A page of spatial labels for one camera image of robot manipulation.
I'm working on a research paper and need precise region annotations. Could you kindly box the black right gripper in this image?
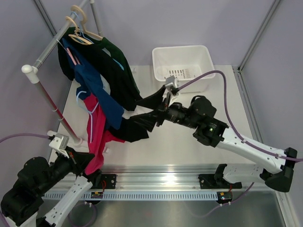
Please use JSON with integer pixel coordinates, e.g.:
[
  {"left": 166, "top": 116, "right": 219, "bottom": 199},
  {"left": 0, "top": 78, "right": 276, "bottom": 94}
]
[{"left": 130, "top": 86, "right": 199, "bottom": 133}]

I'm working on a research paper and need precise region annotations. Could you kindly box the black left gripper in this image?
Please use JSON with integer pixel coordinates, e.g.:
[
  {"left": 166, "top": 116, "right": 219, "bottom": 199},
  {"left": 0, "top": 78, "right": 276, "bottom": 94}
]
[{"left": 37, "top": 146, "right": 96, "bottom": 195}]

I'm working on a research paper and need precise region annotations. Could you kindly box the pink t shirt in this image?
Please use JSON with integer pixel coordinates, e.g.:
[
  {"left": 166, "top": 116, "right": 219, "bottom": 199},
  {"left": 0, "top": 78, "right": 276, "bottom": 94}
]
[{"left": 85, "top": 105, "right": 125, "bottom": 175}]

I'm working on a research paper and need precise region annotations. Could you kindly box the light blue wire hanger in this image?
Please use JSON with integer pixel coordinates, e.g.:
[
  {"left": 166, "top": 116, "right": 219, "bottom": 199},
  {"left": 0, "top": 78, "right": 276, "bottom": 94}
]
[{"left": 76, "top": 90, "right": 99, "bottom": 143}]

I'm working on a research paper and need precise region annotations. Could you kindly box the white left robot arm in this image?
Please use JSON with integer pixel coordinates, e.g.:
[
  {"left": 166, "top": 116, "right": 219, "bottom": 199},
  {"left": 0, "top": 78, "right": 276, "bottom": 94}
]
[{"left": 0, "top": 151, "right": 101, "bottom": 227}]

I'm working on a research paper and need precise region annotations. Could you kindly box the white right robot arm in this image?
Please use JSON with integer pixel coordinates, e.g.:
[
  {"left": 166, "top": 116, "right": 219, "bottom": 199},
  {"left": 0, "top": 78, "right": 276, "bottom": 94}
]
[{"left": 131, "top": 94, "right": 297, "bottom": 192}]

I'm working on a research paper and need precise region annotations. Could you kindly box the blue t shirt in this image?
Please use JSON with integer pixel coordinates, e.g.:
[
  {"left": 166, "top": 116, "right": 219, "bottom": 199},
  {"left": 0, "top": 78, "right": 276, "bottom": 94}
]
[{"left": 62, "top": 38, "right": 124, "bottom": 130}]

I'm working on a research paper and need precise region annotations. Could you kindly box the black t shirt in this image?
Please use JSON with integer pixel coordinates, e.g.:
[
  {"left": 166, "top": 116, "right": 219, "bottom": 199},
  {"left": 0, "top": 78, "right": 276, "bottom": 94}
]
[{"left": 58, "top": 27, "right": 149, "bottom": 142}]

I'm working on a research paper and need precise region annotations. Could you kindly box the dark green t shirt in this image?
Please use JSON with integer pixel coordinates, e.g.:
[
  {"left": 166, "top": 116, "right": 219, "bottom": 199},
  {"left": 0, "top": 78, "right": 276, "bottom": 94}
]
[{"left": 94, "top": 37, "right": 142, "bottom": 100}]

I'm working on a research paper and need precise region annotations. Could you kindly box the pink plastic hanger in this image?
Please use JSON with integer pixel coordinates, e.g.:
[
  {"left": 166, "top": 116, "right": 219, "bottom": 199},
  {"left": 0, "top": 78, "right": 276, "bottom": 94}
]
[{"left": 66, "top": 48, "right": 81, "bottom": 65}]

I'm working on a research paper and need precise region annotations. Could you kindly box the beige wooden hanger front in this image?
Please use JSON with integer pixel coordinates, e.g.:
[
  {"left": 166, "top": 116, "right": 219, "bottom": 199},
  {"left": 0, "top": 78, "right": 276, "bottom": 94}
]
[{"left": 65, "top": 16, "right": 93, "bottom": 45}]

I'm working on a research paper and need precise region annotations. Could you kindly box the beige wooden hanger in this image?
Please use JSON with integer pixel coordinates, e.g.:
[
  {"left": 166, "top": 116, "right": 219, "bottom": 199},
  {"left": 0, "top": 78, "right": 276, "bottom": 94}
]
[
  {"left": 71, "top": 5, "right": 104, "bottom": 41},
  {"left": 65, "top": 16, "right": 93, "bottom": 45}
]

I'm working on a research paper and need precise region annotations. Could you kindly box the light blue hanger rear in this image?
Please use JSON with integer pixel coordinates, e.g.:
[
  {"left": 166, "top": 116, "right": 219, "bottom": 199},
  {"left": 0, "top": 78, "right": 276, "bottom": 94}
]
[{"left": 72, "top": 5, "right": 127, "bottom": 70}]

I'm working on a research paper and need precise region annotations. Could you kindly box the beige wooden hanger rear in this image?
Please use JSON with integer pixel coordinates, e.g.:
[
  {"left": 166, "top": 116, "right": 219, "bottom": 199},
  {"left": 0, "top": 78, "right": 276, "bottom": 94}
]
[{"left": 71, "top": 5, "right": 104, "bottom": 41}]

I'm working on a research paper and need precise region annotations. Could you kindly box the white plastic basket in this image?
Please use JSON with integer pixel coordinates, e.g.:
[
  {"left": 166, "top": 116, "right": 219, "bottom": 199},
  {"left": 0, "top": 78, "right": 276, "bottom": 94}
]
[{"left": 152, "top": 45, "right": 214, "bottom": 89}]

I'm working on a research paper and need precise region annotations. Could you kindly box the silver clothes rack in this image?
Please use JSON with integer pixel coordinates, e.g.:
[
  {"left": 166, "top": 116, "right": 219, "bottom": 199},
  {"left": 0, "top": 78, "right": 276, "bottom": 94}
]
[{"left": 21, "top": 0, "right": 109, "bottom": 154}]

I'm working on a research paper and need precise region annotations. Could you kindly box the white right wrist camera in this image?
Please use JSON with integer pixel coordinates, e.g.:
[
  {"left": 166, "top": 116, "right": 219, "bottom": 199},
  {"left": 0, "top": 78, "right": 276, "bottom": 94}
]
[{"left": 165, "top": 76, "right": 179, "bottom": 96}]

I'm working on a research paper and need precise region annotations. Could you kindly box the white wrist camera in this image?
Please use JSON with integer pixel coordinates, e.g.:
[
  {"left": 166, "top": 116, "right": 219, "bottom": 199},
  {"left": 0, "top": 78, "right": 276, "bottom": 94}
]
[
  {"left": 49, "top": 133, "right": 69, "bottom": 157},
  {"left": 165, "top": 76, "right": 179, "bottom": 96}
]

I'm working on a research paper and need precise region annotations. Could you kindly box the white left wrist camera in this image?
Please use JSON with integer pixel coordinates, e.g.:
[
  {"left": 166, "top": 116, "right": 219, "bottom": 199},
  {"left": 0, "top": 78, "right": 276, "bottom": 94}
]
[{"left": 49, "top": 133, "right": 69, "bottom": 157}]

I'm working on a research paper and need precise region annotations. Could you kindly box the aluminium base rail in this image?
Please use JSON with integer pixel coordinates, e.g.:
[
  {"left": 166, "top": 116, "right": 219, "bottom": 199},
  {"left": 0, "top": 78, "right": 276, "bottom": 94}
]
[{"left": 47, "top": 164, "right": 261, "bottom": 192}]

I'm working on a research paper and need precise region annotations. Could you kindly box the white slotted cable duct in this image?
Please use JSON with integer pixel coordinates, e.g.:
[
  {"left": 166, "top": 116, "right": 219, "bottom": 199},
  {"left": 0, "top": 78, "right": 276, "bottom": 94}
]
[{"left": 40, "top": 191, "right": 218, "bottom": 201}]

